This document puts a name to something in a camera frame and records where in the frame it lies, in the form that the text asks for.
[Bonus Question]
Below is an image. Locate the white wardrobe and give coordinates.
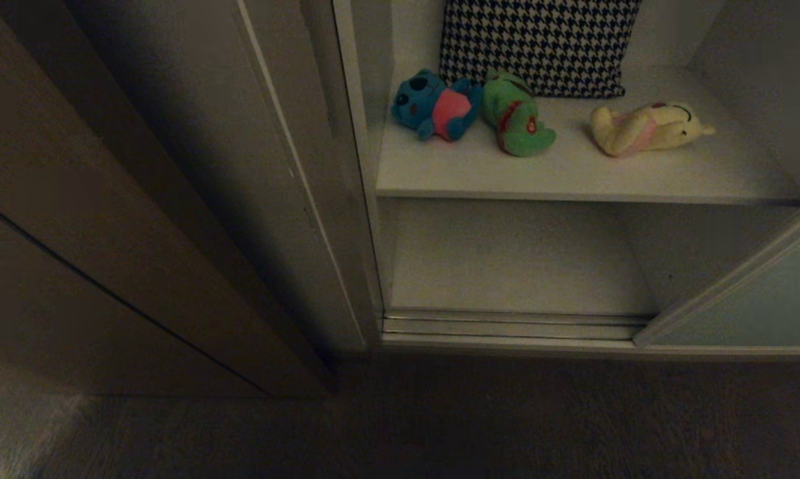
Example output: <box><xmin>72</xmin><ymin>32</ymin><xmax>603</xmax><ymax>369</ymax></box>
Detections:
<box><xmin>74</xmin><ymin>0</ymin><xmax>800</xmax><ymax>362</ymax></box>

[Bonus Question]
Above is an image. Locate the white wardrobe shelf board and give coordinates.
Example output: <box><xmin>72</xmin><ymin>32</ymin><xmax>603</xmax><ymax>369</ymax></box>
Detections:
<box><xmin>375</xmin><ymin>67</ymin><xmax>800</xmax><ymax>206</ymax></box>

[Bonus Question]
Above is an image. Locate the glass sliding wardrobe door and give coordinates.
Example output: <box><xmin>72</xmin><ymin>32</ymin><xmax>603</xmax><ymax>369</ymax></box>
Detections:
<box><xmin>633</xmin><ymin>193</ymin><xmax>800</xmax><ymax>348</ymax></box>

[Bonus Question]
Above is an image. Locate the blue and pink plush toy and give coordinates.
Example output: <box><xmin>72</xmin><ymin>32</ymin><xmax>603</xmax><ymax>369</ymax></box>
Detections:
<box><xmin>391</xmin><ymin>69</ymin><xmax>485</xmax><ymax>142</ymax></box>

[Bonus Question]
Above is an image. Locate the green plush toy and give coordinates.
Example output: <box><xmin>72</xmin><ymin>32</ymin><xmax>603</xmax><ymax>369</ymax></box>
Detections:
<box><xmin>483</xmin><ymin>71</ymin><xmax>557</xmax><ymax>158</ymax></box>

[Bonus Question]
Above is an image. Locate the black white houndstooth pillow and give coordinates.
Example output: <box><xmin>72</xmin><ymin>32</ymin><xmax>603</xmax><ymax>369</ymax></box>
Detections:
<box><xmin>439</xmin><ymin>0</ymin><xmax>643</xmax><ymax>100</ymax></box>

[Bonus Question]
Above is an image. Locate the cream yellow plush toy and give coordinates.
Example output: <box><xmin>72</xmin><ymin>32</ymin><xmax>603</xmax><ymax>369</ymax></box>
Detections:
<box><xmin>590</xmin><ymin>101</ymin><xmax>717</xmax><ymax>158</ymax></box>

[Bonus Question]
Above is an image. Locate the dark wooden cabinet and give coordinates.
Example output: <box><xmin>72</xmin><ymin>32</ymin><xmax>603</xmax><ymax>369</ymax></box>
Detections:
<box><xmin>0</xmin><ymin>0</ymin><xmax>337</xmax><ymax>400</ymax></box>

